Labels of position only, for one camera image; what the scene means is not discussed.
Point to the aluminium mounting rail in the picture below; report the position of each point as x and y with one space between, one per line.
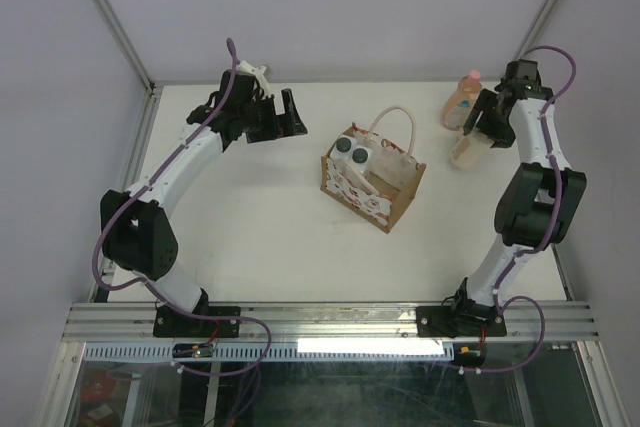
554 321

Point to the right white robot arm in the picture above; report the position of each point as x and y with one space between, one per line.
539 203

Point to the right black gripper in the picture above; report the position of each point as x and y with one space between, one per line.
502 136

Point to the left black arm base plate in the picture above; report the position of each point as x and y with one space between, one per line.
169 324

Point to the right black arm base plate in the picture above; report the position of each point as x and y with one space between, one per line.
439 321

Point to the small circuit board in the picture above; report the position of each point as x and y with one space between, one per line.
193 350

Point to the black connector box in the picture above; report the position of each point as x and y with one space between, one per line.
469 356

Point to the peach lotion bottle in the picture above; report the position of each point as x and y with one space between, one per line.
458 106

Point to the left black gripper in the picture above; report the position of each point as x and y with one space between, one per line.
287 124

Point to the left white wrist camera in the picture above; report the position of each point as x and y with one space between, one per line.
259 72

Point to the white slotted cable duct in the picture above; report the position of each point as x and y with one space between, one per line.
300 350

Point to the white bottle grey cap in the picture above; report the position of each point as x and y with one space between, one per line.
358 165
341 153

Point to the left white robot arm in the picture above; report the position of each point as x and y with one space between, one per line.
136 232

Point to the cream round jar bottle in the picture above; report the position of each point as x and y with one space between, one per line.
464 155

